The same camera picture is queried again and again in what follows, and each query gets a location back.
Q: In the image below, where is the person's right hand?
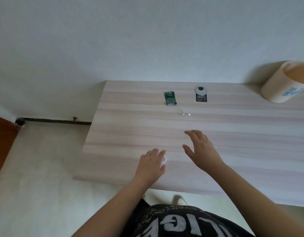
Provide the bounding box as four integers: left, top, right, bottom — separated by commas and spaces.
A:
183, 130, 227, 174

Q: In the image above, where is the person's left hand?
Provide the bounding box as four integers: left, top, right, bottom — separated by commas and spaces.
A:
135, 148, 167, 188

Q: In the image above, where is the person's right forearm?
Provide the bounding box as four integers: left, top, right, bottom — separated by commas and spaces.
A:
208, 163, 304, 237

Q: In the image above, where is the person's left forearm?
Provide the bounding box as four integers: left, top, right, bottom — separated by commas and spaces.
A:
70, 176, 155, 237

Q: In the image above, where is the white shoe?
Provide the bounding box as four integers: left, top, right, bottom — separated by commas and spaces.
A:
172, 195, 187, 207

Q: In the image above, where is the black printed shirt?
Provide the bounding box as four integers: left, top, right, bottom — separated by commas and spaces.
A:
122, 198, 256, 237

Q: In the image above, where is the small green packet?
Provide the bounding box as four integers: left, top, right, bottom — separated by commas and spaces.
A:
164, 91, 178, 106

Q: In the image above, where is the black and white label card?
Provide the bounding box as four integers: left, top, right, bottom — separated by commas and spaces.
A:
194, 86, 208, 102

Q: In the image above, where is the beige cylindrical container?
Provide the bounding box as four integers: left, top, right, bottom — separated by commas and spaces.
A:
261, 60, 304, 104

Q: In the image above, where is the black floor pipe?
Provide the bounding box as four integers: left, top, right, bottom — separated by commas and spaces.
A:
15, 117, 92, 126

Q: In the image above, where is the brown wooden door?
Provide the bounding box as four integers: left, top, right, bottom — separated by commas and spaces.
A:
0, 114, 20, 184

